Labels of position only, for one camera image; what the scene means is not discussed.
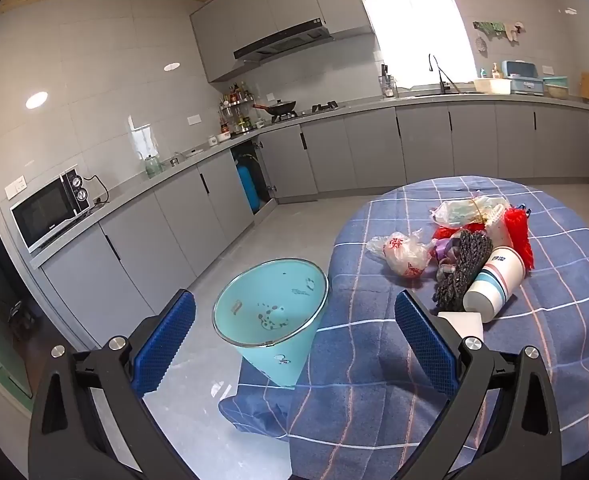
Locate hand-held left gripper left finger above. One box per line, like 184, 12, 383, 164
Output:
28, 289, 198, 480

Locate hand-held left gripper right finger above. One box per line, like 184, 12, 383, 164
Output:
394, 289, 562, 480

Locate black braided rope bundle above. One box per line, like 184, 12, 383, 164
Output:
431, 230, 494, 311

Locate red crinkled foil bag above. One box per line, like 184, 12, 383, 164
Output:
504, 205, 536, 271

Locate white plastic bag red print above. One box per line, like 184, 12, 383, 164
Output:
365, 230, 437, 278

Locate teal plastic waste bin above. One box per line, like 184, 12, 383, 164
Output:
211, 258, 330, 389

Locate white tissue paper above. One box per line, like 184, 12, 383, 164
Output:
437, 310, 485, 341

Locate table with blue plaid cloth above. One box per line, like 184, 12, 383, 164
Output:
218, 176, 589, 480

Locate white striped paper cup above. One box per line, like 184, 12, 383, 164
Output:
463, 246, 526, 323

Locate grey pink rag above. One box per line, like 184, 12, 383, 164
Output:
434, 237, 462, 261

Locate grey base cabinets with countertop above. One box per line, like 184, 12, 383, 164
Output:
9, 92, 589, 356

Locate clear crumpled plastic bag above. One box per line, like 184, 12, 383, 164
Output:
428, 194, 512, 228

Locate green lidded container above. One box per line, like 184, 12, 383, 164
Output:
544, 76, 570, 100

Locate blue water filter canister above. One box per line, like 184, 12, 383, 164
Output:
237, 160, 262, 213

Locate white microwave oven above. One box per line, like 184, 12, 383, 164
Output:
9, 169, 95, 254

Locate light blue bread box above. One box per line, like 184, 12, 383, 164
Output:
501, 60, 546, 96

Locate white plastic basin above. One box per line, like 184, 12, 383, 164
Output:
473, 77, 512, 95

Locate black kitchen faucet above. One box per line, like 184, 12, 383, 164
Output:
428, 53, 462, 96

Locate metal spice rack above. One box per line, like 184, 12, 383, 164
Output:
218, 81, 255, 136

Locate green hanging cloth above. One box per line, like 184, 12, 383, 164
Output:
473, 21, 505, 40

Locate black gas stove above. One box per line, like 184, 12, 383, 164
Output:
274, 101, 339, 122

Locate clear utensil holder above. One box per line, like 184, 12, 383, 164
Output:
380, 64, 399, 98

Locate black wok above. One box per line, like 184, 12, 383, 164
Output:
253, 99, 297, 122

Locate bright window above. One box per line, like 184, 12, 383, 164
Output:
360, 0, 476, 86

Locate black range hood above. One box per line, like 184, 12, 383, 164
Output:
233, 17, 334, 63

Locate grey upper cabinets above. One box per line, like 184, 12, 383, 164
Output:
189, 0, 375, 83

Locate black microwave power cable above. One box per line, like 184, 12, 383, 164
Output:
82, 175, 110, 208

